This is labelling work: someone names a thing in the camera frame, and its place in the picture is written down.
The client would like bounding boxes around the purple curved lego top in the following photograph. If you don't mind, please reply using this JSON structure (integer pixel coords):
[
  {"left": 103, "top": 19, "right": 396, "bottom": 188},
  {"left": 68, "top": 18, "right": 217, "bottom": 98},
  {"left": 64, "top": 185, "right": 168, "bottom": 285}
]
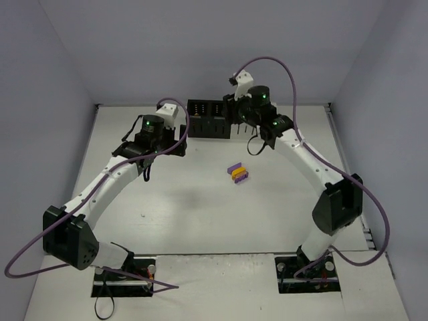
[{"left": 227, "top": 163, "right": 241, "bottom": 175}]

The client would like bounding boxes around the yellow curved lego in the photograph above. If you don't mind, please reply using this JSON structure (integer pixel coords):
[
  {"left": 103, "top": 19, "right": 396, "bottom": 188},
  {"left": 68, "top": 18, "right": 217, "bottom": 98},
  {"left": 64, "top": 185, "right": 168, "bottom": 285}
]
[{"left": 231, "top": 167, "right": 247, "bottom": 179}]

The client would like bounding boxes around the pink patterned lego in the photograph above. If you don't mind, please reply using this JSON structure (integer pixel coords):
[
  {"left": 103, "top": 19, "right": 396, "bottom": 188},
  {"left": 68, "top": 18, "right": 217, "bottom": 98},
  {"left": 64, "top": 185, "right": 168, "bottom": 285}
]
[{"left": 234, "top": 171, "right": 249, "bottom": 184}]

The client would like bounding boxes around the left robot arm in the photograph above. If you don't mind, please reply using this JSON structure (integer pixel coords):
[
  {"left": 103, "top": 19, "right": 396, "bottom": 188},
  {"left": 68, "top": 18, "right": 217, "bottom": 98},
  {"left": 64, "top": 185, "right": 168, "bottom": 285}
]
[{"left": 42, "top": 110, "right": 187, "bottom": 270}]

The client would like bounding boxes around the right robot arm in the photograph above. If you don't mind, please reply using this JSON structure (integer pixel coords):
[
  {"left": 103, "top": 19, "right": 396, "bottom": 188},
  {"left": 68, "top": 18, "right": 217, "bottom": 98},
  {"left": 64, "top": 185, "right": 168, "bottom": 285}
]
[{"left": 223, "top": 86, "right": 362, "bottom": 265}]

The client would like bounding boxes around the white slotted double container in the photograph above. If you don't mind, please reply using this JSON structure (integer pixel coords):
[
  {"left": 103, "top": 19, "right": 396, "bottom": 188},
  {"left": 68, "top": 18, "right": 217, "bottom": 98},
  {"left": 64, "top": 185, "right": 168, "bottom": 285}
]
[{"left": 223, "top": 96, "right": 278, "bottom": 139}]

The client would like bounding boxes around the black slotted double container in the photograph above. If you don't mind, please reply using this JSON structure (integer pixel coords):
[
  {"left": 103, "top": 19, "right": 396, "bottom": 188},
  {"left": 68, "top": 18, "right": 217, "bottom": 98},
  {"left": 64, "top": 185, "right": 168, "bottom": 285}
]
[{"left": 187, "top": 100, "right": 231, "bottom": 139}]

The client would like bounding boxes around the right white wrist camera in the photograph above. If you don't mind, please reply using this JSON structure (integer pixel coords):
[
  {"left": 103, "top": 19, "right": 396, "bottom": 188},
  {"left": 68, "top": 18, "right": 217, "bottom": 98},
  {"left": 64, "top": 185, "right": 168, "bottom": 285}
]
[{"left": 229, "top": 70, "right": 253, "bottom": 101}]

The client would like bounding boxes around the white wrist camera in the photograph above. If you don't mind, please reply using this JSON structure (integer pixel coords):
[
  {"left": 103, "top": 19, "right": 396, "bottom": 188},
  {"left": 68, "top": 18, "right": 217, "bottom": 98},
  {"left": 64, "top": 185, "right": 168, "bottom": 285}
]
[
  {"left": 155, "top": 103, "right": 179, "bottom": 129},
  {"left": 229, "top": 70, "right": 253, "bottom": 101}
]

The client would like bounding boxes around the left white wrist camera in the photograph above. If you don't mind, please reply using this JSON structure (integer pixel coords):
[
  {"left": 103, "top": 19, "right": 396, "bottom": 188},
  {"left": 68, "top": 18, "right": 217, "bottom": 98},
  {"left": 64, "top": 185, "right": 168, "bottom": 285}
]
[{"left": 155, "top": 103, "right": 179, "bottom": 129}]

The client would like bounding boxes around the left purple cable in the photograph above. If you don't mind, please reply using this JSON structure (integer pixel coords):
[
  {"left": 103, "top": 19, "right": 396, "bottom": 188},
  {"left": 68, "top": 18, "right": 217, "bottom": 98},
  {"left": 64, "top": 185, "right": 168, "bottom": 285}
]
[{"left": 3, "top": 97, "right": 191, "bottom": 295}]

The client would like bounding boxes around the purple cable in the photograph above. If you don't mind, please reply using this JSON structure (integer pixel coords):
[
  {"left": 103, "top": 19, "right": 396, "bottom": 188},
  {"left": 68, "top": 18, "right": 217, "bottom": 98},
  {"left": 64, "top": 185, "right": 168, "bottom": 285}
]
[
  {"left": 3, "top": 97, "right": 191, "bottom": 295},
  {"left": 233, "top": 57, "right": 391, "bottom": 280}
]

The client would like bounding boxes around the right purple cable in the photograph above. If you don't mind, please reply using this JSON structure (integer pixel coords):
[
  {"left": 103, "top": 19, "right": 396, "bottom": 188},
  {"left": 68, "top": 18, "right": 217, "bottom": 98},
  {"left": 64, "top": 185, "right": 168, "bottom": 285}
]
[{"left": 233, "top": 57, "right": 391, "bottom": 280}]

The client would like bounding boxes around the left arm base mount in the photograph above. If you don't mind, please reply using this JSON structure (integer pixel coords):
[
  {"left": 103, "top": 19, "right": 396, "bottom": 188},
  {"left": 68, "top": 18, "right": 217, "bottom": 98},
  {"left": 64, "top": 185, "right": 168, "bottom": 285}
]
[{"left": 90, "top": 253, "right": 158, "bottom": 298}]

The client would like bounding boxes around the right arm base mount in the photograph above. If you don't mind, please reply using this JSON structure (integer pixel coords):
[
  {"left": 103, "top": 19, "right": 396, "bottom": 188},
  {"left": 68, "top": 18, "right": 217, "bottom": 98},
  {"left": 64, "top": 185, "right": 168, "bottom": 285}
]
[{"left": 274, "top": 249, "right": 341, "bottom": 294}]

